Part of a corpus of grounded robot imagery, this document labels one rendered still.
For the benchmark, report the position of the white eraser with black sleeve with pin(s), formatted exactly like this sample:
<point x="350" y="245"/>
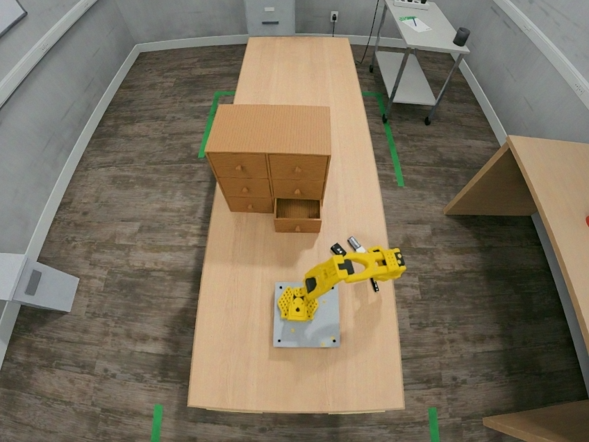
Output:
<point x="355" y="244"/>

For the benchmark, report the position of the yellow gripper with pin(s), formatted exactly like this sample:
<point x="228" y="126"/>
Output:
<point x="385" y="277"/>

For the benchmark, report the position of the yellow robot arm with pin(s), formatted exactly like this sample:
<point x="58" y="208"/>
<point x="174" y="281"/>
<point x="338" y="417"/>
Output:
<point x="339" y="268"/>

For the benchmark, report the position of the brown wooden chest of drawers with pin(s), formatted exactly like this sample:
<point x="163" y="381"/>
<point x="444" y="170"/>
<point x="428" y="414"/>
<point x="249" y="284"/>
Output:
<point x="270" y="129"/>

